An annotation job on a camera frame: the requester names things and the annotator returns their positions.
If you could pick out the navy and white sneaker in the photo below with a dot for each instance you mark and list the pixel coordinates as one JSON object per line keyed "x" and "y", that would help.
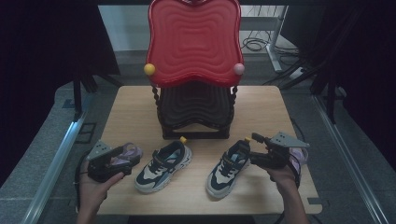
{"x": 225, "y": 172}
{"x": 162, "y": 169}

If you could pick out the aluminium rail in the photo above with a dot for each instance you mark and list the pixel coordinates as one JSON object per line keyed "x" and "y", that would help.
{"x": 348, "y": 155}
{"x": 53, "y": 171}

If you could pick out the red and black shoe rack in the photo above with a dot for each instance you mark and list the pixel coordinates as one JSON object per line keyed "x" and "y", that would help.
{"x": 194, "y": 40}

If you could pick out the purple sandal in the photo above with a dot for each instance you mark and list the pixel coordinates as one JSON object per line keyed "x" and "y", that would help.
{"x": 130, "y": 152}
{"x": 299, "y": 157}

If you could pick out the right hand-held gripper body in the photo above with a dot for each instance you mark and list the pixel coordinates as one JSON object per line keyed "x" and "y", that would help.
{"x": 280, "y": 155}

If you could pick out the white metal desk frame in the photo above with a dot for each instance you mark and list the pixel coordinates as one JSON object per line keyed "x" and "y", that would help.
{"x": 275, "y": 40}

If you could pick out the dark curtain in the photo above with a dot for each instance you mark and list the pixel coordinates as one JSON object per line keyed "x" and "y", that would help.
{"x": 46, "y": 62}
{"x": 364, "y": 62}

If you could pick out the person's left hand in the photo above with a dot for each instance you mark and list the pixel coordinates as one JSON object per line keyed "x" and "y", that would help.
{"x": 93, "y": 191}

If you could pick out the person's right hand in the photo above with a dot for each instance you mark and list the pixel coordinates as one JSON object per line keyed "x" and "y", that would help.
{"x": 283, "y": 179}

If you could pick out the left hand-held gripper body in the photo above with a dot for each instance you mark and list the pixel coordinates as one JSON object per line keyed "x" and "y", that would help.
{"x": 101, "y": 168}

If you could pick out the white power strip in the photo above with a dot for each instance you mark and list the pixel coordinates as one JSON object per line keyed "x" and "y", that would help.
{"x": 296, "y": 72}

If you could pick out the black metal stand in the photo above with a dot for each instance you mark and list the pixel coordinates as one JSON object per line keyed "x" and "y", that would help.
{"x": 331, "y": 93}
{"x": 77, "y": 93}

